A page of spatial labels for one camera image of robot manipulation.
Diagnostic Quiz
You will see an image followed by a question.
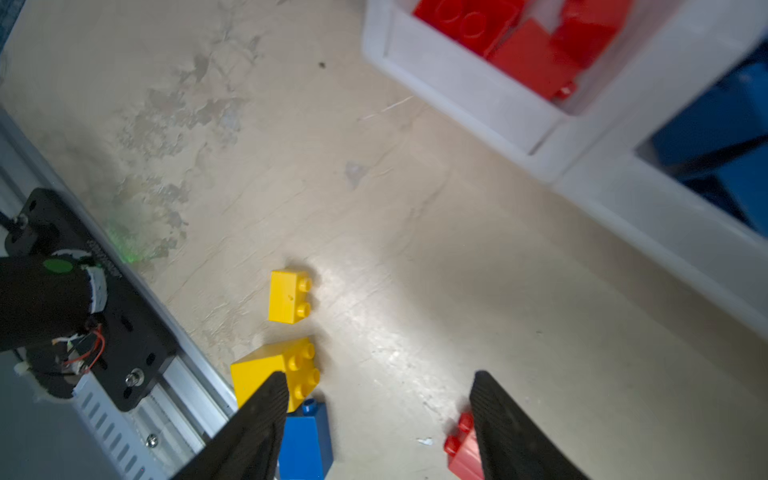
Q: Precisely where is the blue brick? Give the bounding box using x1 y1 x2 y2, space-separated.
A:
278 398 334 480
651 62 767 166
683 161 767 237

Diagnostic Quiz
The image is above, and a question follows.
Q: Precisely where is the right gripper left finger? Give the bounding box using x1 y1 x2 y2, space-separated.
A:
175 372 289 480

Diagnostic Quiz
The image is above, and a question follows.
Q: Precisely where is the red long brick tall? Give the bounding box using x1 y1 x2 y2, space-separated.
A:
552 0 633 69

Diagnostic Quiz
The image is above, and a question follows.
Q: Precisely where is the blue brick bottom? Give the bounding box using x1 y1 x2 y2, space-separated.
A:
278 398 334 480

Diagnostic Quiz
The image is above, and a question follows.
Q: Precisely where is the small yellow brick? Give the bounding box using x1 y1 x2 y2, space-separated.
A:
268 270 313 325

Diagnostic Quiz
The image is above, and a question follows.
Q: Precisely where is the yellow brick bottom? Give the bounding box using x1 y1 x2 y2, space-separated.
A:
230 337 321 413

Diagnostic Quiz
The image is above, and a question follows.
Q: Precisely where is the left white bin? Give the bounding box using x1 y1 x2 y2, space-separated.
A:
362 1 686 183

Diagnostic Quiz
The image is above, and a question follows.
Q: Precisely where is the red wide brick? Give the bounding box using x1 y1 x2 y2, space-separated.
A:
412 0 528 58

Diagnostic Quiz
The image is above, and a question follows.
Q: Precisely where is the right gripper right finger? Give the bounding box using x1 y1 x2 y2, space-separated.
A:
469 370 588 480

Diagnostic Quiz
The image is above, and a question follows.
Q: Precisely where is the white bin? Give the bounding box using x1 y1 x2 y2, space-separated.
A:
553 22 767 337
362 1 686 183

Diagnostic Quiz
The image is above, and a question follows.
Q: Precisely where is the red long diagonal brick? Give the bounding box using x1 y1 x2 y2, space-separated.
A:
488 19 582 100

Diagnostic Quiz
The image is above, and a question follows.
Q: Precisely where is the small red brick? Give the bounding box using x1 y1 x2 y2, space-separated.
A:
443 411 485 480

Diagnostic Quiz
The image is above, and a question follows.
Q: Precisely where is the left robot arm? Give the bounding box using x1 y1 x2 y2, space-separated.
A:
1 255 108 400

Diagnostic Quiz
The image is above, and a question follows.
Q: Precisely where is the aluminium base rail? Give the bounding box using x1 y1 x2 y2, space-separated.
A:
1 113 237 479

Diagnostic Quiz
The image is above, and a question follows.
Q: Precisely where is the middle white bin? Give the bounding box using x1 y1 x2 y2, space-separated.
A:
553 22 767 337

